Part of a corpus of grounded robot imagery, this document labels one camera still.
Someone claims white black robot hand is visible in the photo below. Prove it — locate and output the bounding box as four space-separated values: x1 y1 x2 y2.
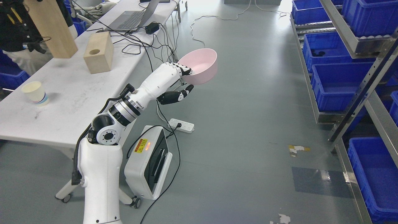
130 63 194 109

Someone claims pink bowl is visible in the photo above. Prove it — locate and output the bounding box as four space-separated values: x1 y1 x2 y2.
178 48 218 85

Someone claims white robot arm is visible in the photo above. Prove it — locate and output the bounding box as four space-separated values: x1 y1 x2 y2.
71 84 140 224

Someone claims steel shelf rack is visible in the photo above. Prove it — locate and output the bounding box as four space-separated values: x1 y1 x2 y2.
290 0 397 224

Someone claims white power strip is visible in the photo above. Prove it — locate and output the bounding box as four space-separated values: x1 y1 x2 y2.
168 119 195 133

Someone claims black power adapter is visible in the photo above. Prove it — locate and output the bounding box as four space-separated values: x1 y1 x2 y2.
145 22 160 35

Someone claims wooden block with hole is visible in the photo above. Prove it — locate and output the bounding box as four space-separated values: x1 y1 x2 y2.
83 31 114 74

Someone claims grey laptop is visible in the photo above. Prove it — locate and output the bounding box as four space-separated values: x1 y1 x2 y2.
104 0 170 32

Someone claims white power station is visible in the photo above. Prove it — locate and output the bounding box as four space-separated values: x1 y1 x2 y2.
124 126 173 200

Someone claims paper cup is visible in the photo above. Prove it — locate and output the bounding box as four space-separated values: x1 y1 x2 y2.
21 81 49 106

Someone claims tall wooden block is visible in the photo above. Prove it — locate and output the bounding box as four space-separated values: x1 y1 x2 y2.
24 0 78 59

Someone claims person in black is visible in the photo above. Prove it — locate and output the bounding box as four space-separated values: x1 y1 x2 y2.
0 0 78 76

